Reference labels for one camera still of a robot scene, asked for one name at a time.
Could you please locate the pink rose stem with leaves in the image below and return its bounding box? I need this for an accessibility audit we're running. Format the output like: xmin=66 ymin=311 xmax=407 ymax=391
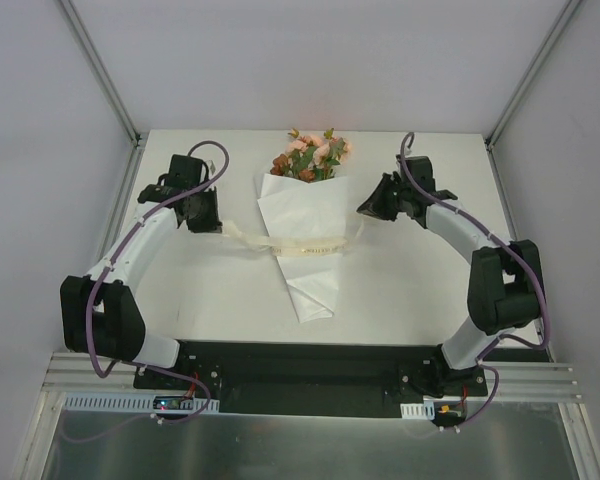
xmin=288 ymin=128 xmax=352 ymax=183

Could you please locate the cream printed ribbon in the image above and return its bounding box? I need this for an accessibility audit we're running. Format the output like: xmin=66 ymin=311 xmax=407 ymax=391
xmin=222 ymin=209 xmax=365 ymax=258

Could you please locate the translucent white wrapping paper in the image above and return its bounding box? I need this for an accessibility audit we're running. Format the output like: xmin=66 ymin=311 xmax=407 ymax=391
xmin=257 ymin=174 xmax=348 ymax=323

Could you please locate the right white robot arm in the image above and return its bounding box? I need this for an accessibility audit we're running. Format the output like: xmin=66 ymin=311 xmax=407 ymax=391
xmin=357 ymin=156 xmax=548 ymax=398

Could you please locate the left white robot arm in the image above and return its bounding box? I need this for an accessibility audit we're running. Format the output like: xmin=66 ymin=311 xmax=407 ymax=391
xmin=60 ymin=154 xmax=222 ymax=389

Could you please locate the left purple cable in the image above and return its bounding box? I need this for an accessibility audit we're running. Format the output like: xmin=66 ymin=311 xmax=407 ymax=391
xmin=59 ymin=141 xmax=231 ymax=444

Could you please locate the right aluminium frame post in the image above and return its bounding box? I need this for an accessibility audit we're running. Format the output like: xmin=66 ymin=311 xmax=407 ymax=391
xmin=485 ymin=0 xmax=586 ymax=152

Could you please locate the aluminium frame post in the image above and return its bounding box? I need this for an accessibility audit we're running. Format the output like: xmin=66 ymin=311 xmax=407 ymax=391
xmin=485 ymin=0 xmax=586 ymax=152
xmin=54 ymin=0 xmax=142 ymax=146

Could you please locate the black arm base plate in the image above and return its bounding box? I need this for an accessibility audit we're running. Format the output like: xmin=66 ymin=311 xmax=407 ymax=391
xmin=74 ymin=338 xmax=554 ymax=416

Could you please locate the aluminium front rail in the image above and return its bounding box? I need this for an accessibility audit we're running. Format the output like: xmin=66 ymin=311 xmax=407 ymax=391
xmin=42 ymin=349 xmax=584 ymax=403

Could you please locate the right white cable duct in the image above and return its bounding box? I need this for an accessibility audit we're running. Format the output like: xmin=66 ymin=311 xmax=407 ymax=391
xmin=400 ymin=401 xmax=435 ymax=421

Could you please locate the white cable duct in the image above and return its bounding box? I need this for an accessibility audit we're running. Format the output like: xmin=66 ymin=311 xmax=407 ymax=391
xmin=400 ymin=401 xmax=435 ymax=421
xmin=64 ymin=393 xmax=220 ymax=415

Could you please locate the left aluminium frame post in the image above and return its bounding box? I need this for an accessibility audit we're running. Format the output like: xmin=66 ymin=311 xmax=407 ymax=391
xmin=54 ymin=0 xmax=142 ymax=146

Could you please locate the left white cable duct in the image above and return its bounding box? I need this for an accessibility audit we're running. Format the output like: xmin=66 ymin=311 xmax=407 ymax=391
xmin=64 ymin=393 xmax=220 ymax=415

